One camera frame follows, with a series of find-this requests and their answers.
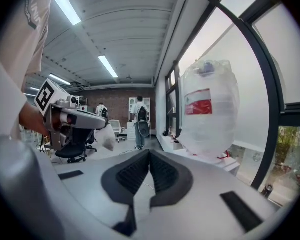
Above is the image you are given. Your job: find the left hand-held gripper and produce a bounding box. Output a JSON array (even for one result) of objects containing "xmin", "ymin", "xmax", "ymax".
[{"xmin": 33, "ymin": 78, "xmax": 110, "ymax": 152}]

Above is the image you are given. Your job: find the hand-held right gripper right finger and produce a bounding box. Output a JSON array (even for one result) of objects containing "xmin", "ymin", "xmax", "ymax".
[{"xmin": 139, "ymin": 149, "xmax": 282, "ymax": 240}]

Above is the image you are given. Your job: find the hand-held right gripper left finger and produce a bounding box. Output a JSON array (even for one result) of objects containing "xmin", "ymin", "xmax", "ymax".
[{"xmin": 52, "ymin": 149, "xmax": 151, "ymax": 240}]

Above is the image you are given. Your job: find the clear plastic bag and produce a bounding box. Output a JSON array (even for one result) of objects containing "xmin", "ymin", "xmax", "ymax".
[{"xmin": 96, "ymin": 123, "xmax": 116, "ymax": 152}]

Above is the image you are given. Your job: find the person's left forearm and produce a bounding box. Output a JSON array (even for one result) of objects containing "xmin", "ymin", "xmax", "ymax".
[{"xmin": 18, "ymin": 101, "xmax": 51, "ymax": 138}]

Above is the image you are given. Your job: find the white office chair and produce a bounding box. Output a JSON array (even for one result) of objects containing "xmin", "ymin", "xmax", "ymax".
[{"xmin": 109, "ymin": 119, "xmax": 127, "ymax": 144}]

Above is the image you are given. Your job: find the black office chair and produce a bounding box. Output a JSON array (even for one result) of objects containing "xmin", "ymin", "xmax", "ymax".
[{"xmin": 55, "ymin": 127, "xmax": 99, "ymax": 164}]

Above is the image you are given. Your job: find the white shelf cabinet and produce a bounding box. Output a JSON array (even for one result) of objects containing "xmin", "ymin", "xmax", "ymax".
[{"xmin": 128, "ymin": 97, "xmax": 152, "ymax": 130}]

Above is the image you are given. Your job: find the ceiling light strip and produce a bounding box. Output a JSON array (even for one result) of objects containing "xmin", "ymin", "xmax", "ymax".
[
  {"xmin": 52, "ymin": 0, "xmax": 82, "ymax": 26},
  {"xmin": 48, "ymin": 73, "xmax": 72, "ymax": 86},
  {"xmin": 97, "ymin": 55, "xmax": 119, "ymax": 79}
]

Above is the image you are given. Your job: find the black drink bottle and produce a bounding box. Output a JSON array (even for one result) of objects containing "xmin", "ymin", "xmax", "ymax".
[{"xmin": 261, "ymin": 183, "xmax": 275, "ymax": 199}]

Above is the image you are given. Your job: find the large clear water bottle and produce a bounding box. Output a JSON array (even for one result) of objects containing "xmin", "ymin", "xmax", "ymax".
[{"xmin": 178, "ymin": 58, "xmax": 241, "ymax": 163}]

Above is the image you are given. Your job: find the person's beige t-shirt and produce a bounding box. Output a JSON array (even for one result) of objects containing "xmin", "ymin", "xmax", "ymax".
[{"xmin": 0, "ymin": 0, "xmax": 54, "ymax": 141}]

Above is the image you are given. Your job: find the black window frame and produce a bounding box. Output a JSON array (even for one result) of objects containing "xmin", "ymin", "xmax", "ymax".
[{"xmin": 164, "ymin": 0, "xmax": 300, "ymax": 193}]

